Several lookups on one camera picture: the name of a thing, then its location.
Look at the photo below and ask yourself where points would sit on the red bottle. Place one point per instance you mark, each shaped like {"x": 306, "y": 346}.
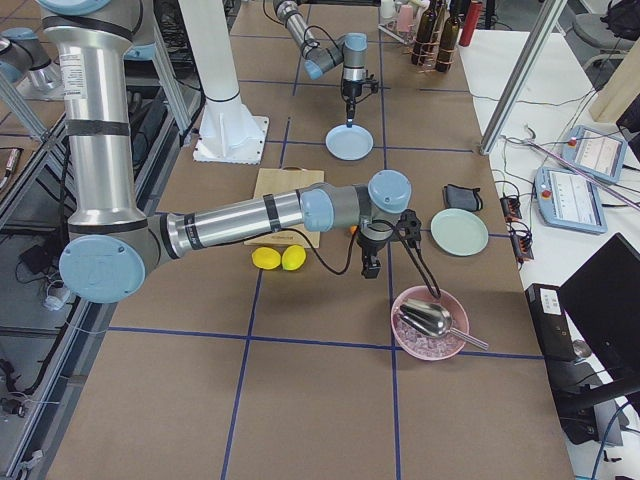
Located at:
{"x": 470, "y": 22}

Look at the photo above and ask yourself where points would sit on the aluminium frame post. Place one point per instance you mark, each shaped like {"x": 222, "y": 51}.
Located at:
{"x": 532, "y": 49}

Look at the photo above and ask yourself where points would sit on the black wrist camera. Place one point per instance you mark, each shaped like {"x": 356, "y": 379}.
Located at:
{"x": 409, "y": 227}

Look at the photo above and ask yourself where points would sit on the near teach pendant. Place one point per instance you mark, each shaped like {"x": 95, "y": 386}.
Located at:
{"x": 568, "y": 201}

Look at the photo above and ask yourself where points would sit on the far teach pendant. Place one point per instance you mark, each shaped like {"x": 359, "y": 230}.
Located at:
{"x": 595, "y": 152}

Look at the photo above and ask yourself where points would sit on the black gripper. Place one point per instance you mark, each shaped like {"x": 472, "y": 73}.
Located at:
{"x": 370, "y": 245}
{"x": 351, "y": 91}

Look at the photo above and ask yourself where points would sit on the pink bowl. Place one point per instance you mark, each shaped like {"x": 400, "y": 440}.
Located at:
{"x": 425, "y": 347}

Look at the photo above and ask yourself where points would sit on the yellow lemon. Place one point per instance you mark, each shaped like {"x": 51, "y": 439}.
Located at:
{"x": 293, "y": 258}
{"x": 266, "y": 258}

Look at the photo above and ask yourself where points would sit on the light blue plate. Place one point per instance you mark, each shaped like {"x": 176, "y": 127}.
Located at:
{"x": 349, "y": 143}

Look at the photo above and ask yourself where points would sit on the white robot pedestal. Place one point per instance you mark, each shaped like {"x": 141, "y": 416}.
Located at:
{"x": 228, "y": 132}

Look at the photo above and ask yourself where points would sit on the black monitor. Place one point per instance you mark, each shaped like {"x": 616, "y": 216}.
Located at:
{"x": 602, "y": 300}

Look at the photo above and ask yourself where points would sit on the copper wire bottle rack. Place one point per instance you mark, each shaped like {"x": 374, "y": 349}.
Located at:
{"x": 433, "y": 46}

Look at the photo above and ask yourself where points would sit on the metal scoop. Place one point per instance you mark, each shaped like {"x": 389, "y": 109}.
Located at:
{"x": 433, "y": 320}

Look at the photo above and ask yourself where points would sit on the teach pendant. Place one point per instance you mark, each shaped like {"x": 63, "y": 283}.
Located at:
{"x": 568, "y": 201}
{"x": 595, "y": 152}

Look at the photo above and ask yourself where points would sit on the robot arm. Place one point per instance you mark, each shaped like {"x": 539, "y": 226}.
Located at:
{"x": 113, "y": 244}
{"x": 320, "y": 45}

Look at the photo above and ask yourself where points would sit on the light green plate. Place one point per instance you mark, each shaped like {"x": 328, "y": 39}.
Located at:
{"x": 459, "y": 232}

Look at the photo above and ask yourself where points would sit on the folded grey cloth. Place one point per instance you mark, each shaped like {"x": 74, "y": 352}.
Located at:
{"x": 463, "y": 198}

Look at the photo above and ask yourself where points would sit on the bamboo cutting board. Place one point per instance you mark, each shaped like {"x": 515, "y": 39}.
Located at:
{"x": 275, "y": 181}

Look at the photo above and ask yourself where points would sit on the lower yellow lemon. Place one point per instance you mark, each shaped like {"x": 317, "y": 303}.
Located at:
{"x": 266, "y": 258}

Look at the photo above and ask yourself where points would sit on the upper yellow lemon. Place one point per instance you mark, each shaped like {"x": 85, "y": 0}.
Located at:
{"x": 293, "y": 258}

